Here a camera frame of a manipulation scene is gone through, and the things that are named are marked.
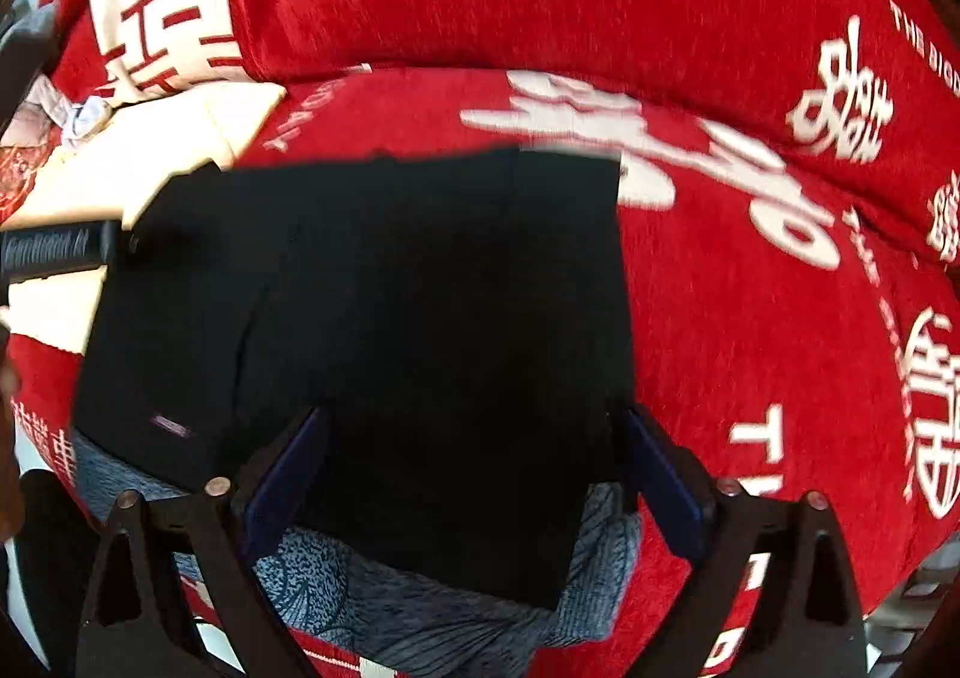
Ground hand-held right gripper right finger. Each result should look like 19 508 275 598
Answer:
619 406 867 678

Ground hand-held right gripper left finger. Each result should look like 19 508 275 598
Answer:
75 406 331 678

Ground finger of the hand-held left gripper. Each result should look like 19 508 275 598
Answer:
0 219 143 285

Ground black pants with grey lining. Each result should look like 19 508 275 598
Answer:
71 149 646 678

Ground cream cushion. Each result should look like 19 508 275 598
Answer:
0 82 290 353

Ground pink cloth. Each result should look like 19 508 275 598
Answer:
7 78 72 150

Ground red printed blanket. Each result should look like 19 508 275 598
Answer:
0 67 960 678

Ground dark grey object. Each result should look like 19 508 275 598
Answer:
0 3 62 120

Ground person's dark clothing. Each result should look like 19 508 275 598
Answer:
11 468 102 656

